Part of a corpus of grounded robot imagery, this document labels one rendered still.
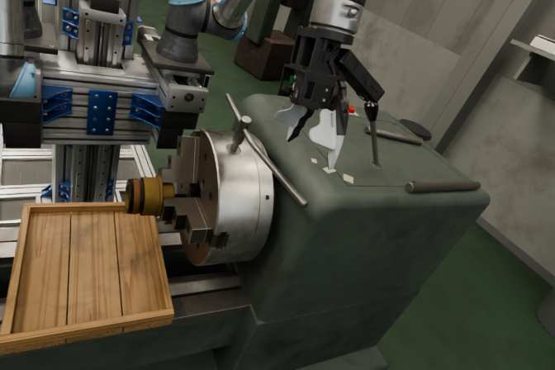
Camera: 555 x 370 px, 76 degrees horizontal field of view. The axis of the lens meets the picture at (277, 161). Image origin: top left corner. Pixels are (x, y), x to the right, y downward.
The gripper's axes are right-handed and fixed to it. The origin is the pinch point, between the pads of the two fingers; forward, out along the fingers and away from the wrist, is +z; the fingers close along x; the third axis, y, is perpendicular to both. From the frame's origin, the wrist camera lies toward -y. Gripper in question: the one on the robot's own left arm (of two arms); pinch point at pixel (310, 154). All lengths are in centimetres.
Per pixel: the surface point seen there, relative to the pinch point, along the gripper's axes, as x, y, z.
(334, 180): -5.3, -11.5, 7.2
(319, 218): -0.5, -6.3, 13.3
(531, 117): -123, -320, -7
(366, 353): -15, -58, 79
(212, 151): -17.9, 11.0, 6.8
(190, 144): -27.0, 13.0, 8.7
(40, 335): -12, 39, 42
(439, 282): -77, -202, 118
